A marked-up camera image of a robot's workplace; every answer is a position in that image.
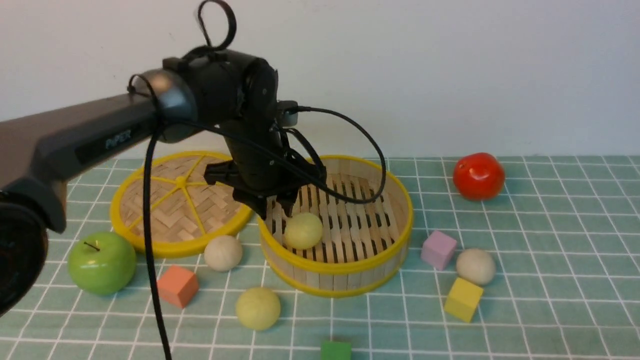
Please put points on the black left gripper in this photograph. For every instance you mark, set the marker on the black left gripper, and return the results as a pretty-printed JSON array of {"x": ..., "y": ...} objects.
[{"x": 263, "y": 166}]

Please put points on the woven bamboo steamer lid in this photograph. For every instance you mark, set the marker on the woven bamboo steamer lid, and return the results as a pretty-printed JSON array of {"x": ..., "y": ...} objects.
[{"x": 186, "y": 212}]

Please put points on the green checked tablecloth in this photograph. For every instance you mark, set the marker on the green checked tablecloth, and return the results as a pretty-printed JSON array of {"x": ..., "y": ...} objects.
[{"x": 564, "y": 234}]

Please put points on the yellow bun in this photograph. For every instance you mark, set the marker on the yellow bun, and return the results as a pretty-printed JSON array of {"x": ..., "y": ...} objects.
[
  {"x": 258, "y": 308},
  {"x": 303, "y": 231}
]

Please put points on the yellow cube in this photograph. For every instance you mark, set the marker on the yellow cube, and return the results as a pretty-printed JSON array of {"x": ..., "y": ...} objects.
[{"x": 463, "y": 299}]

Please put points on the pink cube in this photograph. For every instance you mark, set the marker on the pink cube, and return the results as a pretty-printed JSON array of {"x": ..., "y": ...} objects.
[{"x": 438, "y": 249}]

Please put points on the red tomato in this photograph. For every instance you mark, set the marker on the red tomato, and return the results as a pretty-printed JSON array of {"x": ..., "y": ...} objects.
[{"x": 479, "y": 176}]

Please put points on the green apple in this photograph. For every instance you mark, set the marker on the green apple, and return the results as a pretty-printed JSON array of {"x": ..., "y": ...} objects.
[{"x": 102, "y": 263}]

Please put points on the orange cube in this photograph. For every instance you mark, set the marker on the orange cube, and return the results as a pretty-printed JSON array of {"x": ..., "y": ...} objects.
[{"x": 178, "y": 286}]

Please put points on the green cube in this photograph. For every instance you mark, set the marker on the green cube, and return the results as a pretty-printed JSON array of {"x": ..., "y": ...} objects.
[{"x": 336, "y": 350}]

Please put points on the white bun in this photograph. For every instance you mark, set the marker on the white bun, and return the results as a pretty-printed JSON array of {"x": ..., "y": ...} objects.
[
  {"x": 223, "y": 253},
  {"x": 477, "y": 266}
]

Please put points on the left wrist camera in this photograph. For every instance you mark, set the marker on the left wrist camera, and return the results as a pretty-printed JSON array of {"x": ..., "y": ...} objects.
[{"x": 286, "y": 113}]

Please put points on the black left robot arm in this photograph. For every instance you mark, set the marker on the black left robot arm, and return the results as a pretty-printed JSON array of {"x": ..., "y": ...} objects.
[{"x": 205, "y": 88}]

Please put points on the bamboo steamer tray yellow rim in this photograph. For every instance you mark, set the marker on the bamboo steamer tray yellow rim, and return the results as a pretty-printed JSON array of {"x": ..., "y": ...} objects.
[{"x": 362, "y": 247}]

